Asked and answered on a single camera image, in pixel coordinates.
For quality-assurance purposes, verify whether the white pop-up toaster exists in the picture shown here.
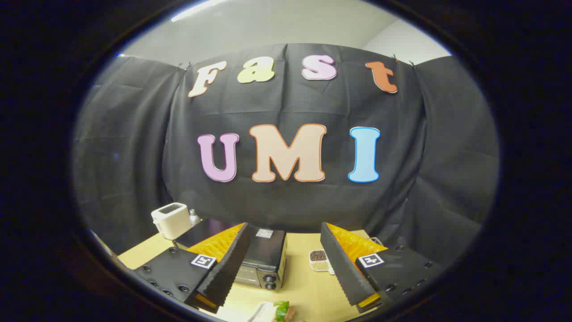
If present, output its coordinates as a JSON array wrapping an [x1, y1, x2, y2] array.
[[151, 203, 192, 241]]

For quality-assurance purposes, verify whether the black toaster oven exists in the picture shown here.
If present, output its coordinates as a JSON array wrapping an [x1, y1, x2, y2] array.
[[173, 218, 287, 291]]

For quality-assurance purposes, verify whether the white divided grain dish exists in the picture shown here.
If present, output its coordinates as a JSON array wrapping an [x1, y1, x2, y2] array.
[[309, 249, 335, 275]]

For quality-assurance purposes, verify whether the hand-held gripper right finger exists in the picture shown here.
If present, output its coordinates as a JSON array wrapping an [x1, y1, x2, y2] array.
[[320, 222, 443, 314]]

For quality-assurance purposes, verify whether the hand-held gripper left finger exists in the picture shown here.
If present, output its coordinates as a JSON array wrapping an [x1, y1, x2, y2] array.
[[134, 222, 252, 314]]

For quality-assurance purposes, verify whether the lettuce sandwich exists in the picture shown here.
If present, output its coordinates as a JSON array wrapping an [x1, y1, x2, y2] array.
[[273, 301, 295, 322]]

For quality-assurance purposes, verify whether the white plastic tray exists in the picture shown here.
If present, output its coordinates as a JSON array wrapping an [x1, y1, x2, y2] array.
[[249, 302, 278, 322]]

